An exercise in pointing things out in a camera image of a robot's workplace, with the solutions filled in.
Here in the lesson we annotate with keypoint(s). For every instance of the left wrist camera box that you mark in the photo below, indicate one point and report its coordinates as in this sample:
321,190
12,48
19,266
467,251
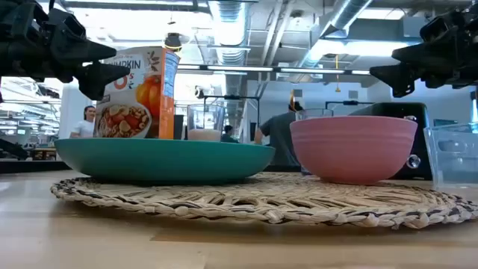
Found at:
67,23

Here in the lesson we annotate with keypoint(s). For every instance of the gold spoon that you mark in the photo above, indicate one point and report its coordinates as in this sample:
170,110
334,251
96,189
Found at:
291,102

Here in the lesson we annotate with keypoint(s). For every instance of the black background rig frame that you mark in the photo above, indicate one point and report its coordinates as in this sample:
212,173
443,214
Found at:
351,102
231,97

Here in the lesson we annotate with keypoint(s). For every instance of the clear plastic container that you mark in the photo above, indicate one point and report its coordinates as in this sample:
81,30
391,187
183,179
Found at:
452,160

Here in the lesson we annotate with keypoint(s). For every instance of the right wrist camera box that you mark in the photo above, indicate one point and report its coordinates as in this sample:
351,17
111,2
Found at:
435,29

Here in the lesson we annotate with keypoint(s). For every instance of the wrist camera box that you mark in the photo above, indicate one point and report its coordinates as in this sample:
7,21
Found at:
67,23
435,29

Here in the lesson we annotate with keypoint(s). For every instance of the pink ribbed bowl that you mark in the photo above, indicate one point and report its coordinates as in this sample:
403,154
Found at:
351,149

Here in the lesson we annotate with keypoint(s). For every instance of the orange pumpkin cereal box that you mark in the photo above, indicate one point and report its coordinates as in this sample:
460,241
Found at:
157,93

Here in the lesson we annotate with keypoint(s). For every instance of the black overhead light bar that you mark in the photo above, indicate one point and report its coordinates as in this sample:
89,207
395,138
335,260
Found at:
242,68

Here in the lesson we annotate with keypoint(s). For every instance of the black round ceiling device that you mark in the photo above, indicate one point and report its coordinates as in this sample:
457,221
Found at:
173,41

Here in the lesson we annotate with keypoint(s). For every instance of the black computer monitor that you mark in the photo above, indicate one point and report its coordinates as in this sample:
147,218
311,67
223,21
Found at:
178,127

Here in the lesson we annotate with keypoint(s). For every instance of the glass of milk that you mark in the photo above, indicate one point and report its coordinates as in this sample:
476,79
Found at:
205,130

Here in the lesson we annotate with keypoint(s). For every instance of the ribbed silver ventilation duct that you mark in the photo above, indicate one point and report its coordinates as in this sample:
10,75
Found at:
229,22

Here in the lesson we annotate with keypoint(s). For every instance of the white building column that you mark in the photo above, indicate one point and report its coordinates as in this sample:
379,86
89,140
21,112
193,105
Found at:
65,112

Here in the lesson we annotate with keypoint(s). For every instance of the person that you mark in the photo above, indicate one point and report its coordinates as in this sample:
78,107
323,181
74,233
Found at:
85,127
280,142
228,135

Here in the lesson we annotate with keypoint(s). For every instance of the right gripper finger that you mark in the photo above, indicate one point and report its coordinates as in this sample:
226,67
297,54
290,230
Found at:
425,54
401,76

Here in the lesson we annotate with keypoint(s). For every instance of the round woven straw placemat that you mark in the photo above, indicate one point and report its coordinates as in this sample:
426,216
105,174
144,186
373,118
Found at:
261,201

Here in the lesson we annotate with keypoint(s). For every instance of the teal plate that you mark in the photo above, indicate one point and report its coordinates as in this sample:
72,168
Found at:
160,160

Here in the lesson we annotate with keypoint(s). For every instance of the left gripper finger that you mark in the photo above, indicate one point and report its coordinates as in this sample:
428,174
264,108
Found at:
84,50
101,76

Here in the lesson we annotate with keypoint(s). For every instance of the black aluminium rig frame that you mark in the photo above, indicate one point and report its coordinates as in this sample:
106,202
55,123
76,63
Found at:
30,167

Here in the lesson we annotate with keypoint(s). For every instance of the black toaster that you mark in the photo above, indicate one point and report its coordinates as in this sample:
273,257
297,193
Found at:
396,109

